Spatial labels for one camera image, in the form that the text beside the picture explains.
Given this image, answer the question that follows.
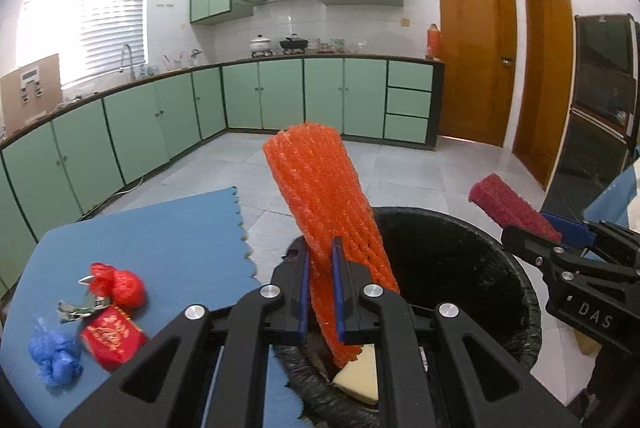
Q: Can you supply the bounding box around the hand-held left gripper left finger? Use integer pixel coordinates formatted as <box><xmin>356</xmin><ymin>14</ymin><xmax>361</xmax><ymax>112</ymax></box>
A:
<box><xmin>59</xmin><ymin>237</ymin><xmax>311</xmax><ymax>428</ymax></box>

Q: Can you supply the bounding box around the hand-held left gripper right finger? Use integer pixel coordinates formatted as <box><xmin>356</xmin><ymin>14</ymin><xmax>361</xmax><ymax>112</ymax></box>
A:
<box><xmin>331</xmin><ymin>235</ymin><xmax>585</xmax><ymax>428</ymax></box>

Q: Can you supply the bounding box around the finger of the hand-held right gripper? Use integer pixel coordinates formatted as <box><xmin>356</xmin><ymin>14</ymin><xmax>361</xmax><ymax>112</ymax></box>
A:
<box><xmin>540</xmin><ymin>212</ymin><xmax>640</xmax><ymax>266</ymax></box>
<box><xmin>501</xmin><ymin>225</ymin><xmax>601</xmax><ymax>281</ymax></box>

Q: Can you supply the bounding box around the dark red scouring pad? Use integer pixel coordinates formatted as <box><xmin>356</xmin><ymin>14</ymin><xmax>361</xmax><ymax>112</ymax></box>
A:
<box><xmin>468</xmin><ymin>174</ymin><xmax>563</xmax><ymax>243</ymax></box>

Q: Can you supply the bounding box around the pale yellow sponge block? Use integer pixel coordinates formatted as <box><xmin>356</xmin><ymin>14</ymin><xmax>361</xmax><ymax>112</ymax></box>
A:
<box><xmin>332</xmin><ymin>343</ymin><xmax>380</xmax><ymax>405</ymax></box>

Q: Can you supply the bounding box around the black-lined round waste bin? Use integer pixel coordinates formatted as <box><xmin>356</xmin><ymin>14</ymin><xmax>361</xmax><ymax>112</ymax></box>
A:
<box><xmin>270</xmin><ymin>206</ymin><xmax>543</xmax><ymax>428</ymax></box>

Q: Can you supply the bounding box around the orange foam fruit net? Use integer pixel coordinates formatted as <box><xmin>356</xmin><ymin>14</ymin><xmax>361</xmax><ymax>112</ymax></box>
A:
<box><xmin>262</xmin><ymin>122</ymin><xmax>401</xmax><ymax>369</ymax></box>

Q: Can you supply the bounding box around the light blue cloth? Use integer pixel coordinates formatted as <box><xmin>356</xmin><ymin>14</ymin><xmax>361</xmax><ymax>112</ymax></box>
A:
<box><xmin>582</xmin><ymin>158</ymin><xmax>640</xmax><ymax>234</ymax></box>

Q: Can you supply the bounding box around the blue scalloped foam mat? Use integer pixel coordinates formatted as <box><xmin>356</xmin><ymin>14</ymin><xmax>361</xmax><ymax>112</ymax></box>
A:
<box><xmin>0</xmin><ymin>187</ymin><xmax>308</xmax><ymax>428</ymax></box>

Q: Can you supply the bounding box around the red mesh bag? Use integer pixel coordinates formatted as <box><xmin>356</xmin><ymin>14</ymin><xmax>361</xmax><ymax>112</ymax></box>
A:
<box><xmin>89</xmin><ymin>262</ymin><xmax>148</xmax><ymax>309</ymax></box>

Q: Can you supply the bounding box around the red printed packet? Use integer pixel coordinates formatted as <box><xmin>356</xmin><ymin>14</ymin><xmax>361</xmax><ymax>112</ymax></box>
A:
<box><xmin>80</xmin><ymin>305</ymin><xmax>148</xmax><ymax>371</ymax></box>

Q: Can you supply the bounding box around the green base cabinet run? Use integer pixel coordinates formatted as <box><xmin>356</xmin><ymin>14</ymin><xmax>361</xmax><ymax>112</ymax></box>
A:
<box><xmin>0</xmin><ymin>56</ymin><xmax>446</xmax><ymax>294</ymax></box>

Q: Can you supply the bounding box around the red thermos flask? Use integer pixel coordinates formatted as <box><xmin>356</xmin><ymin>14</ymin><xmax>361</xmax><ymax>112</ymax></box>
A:
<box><xmin>426</xmin><ymin>23</ymin><xmax>443</xmax><ymax>60</ymax></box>

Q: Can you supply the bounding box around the crumpled silver wrapper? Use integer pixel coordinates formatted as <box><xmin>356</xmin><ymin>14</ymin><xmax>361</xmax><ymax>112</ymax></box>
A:
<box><xmin>56</xmin><ymin>298</ymin><xmax>111</xmax><ymax>324</ymax></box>

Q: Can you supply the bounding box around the crumpled blue plastic wrap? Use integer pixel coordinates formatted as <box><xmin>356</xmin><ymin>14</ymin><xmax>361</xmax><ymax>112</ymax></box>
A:
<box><xmin>28</xmin><ymin>317</ymin><xmax>83</xmax><ymax>388</ymax></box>

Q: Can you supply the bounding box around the black wok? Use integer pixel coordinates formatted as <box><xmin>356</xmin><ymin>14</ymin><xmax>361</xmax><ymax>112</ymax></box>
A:
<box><xmin>279</xmin><ymin>35</ymin><xmax>308</xmax><ymax>54</ymax></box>

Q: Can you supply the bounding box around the chrome kitchen faucet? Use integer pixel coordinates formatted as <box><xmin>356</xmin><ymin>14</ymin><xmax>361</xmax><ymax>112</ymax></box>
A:
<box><xmin>120</xmin><ymin>44</ymin><xmax>137</xmax><ymax>81</ymax></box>

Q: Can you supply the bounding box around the brown cardboard box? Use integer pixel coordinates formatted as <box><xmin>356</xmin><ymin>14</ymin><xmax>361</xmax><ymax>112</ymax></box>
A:
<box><xmin>0</xmin><ymin>53</ymin><xmax>63</xmax><ymax>131</ymax></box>

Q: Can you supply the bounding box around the white window blind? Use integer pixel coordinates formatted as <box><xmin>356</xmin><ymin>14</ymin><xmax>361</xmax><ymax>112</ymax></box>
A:
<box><xmin>17</xmin><ymin>0</ymin><xmax>151</xmax><ymax>86</ymax></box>

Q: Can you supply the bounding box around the wooden door with handle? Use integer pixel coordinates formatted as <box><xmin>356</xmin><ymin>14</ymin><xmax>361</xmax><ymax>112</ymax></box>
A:
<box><xmin>436</xmin><ymin>0</ymin><xmax>517</xmax><ymax>148</ymax></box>

